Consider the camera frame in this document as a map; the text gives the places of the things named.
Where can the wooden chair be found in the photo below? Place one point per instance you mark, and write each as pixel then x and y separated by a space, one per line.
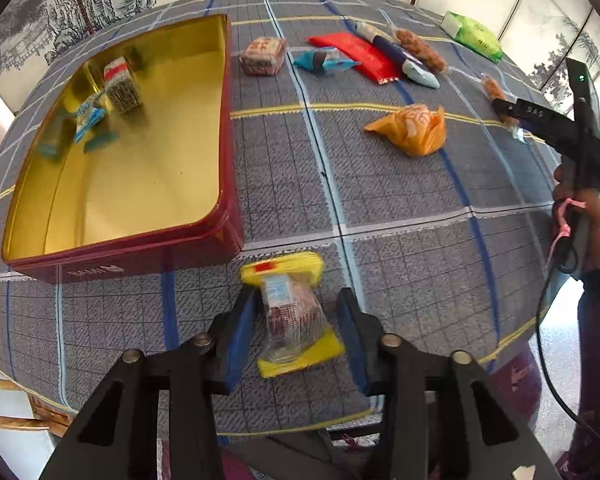
pixel 10 422

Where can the long red snack packet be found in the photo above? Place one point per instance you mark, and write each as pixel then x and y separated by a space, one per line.
pixel 362 55

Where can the square red-white patterned snack pack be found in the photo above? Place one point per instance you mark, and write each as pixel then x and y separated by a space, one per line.
pixel 262 55

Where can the yellow packet dark red snack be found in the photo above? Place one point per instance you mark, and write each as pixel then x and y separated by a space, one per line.
pixel 290 315

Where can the long navy white snack packet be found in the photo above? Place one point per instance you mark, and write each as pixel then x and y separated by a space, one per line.
pixel 395 52

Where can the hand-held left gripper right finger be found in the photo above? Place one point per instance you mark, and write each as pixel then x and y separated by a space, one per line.
pixel 352 345

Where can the small clear nut brittle packet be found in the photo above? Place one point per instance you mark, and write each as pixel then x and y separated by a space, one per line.
pixel 495 91

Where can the orange snack packet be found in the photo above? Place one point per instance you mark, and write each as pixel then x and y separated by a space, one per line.
pixel 412 127

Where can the green snack bag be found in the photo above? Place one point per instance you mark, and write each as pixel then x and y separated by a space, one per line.
pixel 472 35

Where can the red gold-lined tin box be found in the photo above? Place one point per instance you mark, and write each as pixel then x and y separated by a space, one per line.
pixel 155 170

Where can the blue twist-end candy packet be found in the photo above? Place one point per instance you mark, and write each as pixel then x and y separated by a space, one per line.
pixel 90 117
pixel 325 60

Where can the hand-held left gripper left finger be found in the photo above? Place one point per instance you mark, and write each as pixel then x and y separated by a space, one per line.
pixel 240 340

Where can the long clear nut brittle bar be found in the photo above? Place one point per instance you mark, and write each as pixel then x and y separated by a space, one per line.
pixel 422 50

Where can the grey block snack red label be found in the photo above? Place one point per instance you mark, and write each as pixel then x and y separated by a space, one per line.
pixel 122 87

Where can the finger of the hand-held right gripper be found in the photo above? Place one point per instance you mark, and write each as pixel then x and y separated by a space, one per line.
pixel 535 115

